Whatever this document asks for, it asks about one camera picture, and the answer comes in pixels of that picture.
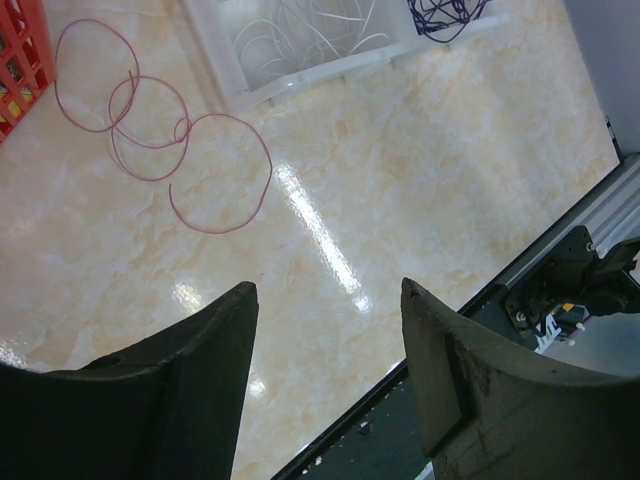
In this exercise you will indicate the clear compartment tray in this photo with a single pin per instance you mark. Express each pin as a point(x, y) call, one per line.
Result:
point(270, 51)

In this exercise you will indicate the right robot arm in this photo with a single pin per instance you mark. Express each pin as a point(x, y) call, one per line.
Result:
point(572, 272)

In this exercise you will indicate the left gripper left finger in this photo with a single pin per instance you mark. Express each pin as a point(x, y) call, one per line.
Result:
point(166, 407)

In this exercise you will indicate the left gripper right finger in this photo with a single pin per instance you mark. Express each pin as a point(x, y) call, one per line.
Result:
point(489, 408)

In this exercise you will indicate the red plastic basket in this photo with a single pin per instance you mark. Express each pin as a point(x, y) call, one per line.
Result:
point(27, 61)

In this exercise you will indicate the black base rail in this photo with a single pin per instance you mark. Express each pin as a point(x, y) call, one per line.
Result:
point(379, 437)

